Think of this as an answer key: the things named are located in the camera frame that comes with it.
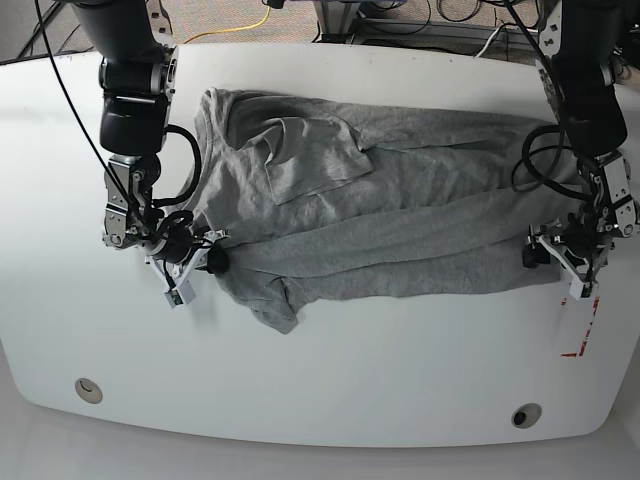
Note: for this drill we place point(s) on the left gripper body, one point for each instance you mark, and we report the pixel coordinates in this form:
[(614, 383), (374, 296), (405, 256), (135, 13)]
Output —
[(580, 254)]

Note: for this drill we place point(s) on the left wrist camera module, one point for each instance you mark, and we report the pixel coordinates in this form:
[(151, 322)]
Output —
[(582, 290)]

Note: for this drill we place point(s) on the grey t-shirt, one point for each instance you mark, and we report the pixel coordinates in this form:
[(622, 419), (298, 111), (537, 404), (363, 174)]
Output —
[(337, 201)]

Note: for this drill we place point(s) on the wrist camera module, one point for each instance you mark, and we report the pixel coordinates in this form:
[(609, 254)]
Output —
[(180, 295), (582, 290)]

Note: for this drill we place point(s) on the left table grommet hole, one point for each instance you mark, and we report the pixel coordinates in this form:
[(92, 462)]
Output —
[(88, 391)]

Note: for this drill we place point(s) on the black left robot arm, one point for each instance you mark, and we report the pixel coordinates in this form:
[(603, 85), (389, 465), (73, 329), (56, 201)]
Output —
[(580, 46)]

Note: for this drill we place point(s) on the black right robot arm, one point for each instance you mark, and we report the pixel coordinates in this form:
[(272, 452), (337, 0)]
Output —
[(137, 77)]

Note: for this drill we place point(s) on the right table grommet hole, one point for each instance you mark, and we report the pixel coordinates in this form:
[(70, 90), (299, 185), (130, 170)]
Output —
[(526, 416)]

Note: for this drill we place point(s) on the red tape rectangle marking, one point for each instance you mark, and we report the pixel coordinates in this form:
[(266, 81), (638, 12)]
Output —
[(574, 326)]

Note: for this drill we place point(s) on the table grommet hole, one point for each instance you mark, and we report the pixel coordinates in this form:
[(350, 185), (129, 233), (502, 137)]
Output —
[(526, 416), (88, 391)]

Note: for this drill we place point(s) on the aluminium frame structure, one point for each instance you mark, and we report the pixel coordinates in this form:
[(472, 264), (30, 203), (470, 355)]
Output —
[(444, 26)]

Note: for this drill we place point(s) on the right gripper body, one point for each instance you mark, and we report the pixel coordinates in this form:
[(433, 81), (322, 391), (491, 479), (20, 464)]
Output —
[(175, 264)]

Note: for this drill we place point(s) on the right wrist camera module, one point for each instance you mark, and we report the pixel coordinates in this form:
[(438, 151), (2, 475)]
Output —
[(180, 295)]

